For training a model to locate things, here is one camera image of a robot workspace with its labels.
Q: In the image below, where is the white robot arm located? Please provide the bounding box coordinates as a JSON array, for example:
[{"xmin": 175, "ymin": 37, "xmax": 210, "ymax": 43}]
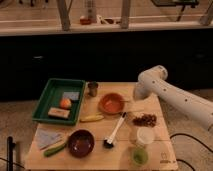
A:
[{"xmin": 133, "ymin": 65, "xmax": 213, "ymax": 134}]

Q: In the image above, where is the orange bowl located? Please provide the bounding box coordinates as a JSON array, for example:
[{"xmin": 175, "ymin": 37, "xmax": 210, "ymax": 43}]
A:
[{"xmin": 98, "ymin": 93, "xmax": 125, "ymax": 115}]

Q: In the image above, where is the dark purple bowl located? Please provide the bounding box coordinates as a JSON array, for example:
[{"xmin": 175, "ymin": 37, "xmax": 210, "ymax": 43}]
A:
[{"xmin": 67, "ymin": 129, "xmax": 95, "ymax": 158}]

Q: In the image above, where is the metal cup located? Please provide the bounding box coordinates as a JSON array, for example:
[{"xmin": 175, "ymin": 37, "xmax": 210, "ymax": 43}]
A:
[{"xmin": 88, "ymin": 81, "xmax": 98, "ymax": 97}]

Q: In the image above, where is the yellow banana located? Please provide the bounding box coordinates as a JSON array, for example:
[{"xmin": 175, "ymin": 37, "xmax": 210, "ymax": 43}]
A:
[{"xmin": 80, "ymin": 115, "xmax": 104, "ymax": 122}]

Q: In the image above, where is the blue sponge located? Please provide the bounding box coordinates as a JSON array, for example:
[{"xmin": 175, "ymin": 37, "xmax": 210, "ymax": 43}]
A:
[{"xmin": 62, "ymin": 92, "xmax": 80, "ymax": 101}]

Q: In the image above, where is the orange fruit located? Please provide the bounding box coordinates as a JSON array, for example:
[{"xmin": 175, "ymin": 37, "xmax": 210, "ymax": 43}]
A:
[{"xmin": 59, "ymin": 98, "xmax": 72, "ymax": 109}]

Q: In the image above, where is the green plastic tray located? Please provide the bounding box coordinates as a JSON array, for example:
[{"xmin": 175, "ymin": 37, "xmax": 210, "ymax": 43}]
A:
[{"xmin": 32, "ymin": 78, "xmax": 85, "ymax": 125}]

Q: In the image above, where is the pile of brown nuts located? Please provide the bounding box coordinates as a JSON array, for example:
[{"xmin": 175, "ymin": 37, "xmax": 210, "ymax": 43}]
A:
[{"xmin": 133, "ymin": 114, "xmax": 157, "ymax": 127}]

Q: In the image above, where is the brown wooden block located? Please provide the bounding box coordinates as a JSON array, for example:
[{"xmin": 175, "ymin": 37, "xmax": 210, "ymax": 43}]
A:
[{"xmin": 48, "ymin": 107, "xmax": 70, "ymax": 119}]

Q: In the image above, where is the clear plastic cup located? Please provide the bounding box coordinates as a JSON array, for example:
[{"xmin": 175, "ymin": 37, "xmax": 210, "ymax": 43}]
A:
[{"xmin": 136, "ymin": 127, "xmax": 155, "ymax": 146}]

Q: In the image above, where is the red object on shelf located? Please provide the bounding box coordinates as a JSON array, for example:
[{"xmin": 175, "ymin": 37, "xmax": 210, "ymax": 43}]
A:
[{"xmin": 79, "ymin": 16, "xmax": 92, "ymax": 25}]

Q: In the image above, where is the green cucumber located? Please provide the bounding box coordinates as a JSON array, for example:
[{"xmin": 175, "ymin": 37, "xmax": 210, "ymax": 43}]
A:
[{"xmin": 43, "ymin": 142, "xmax": 67, "ymax": 157}]

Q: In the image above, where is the grey folded cloth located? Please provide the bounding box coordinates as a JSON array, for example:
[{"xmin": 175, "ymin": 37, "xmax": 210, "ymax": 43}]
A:
[{"xmin": 35, "ymin": 129, "xmax": 62, "ymax": 150}]

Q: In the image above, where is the black stand on floor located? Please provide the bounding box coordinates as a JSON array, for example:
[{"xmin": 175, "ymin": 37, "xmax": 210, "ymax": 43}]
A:
[{"xmin": 7, "ymin": 136, "xmax": 16, "ymax": 171}]

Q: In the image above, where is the white handled black brush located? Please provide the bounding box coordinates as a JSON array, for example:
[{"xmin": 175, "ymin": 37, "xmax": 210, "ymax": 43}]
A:
[{"xmin": 103, "ymin": 112, "xmax": 126, "ymax": 149}]

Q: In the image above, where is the black cable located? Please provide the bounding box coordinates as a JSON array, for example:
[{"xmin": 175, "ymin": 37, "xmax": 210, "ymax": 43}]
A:
[{"xmin": 169, "ymin": 132, "xmax": 213, "ymax": 171}]

